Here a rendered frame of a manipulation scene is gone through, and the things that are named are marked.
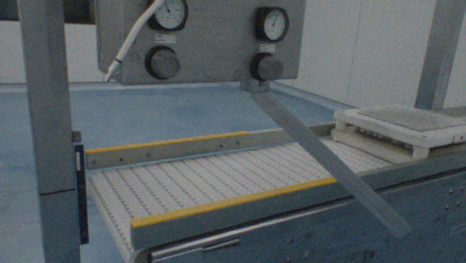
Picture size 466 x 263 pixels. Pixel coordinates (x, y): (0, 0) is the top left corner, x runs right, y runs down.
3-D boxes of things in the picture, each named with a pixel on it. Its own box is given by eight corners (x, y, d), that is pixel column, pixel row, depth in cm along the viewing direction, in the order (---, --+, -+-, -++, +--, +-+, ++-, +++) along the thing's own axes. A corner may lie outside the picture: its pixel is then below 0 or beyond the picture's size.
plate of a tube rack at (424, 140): (424, 149, 76) (427, 139, 75) (332, 118, 96) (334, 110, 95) (491, 136, 88) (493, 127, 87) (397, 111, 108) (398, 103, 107)
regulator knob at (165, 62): (153, 84, 36) (152, 34, 35) (145, 80, 38) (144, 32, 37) (185, 82, 38) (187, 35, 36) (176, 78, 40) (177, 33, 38)
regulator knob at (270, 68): (262, 86, 42) (265, 45, 41) (249, 81, 44) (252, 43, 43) (286, 84, 44) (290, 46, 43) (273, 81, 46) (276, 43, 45)
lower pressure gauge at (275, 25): (260, 42, 42) (264, 6, 41) (254, 41, 43) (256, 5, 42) (288, 42, 44) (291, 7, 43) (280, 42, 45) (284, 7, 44)
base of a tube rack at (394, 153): (419, 173, 77) (422, 161, 76) (329, 137, 97) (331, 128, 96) (485, 156, 89) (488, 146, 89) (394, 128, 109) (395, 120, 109)
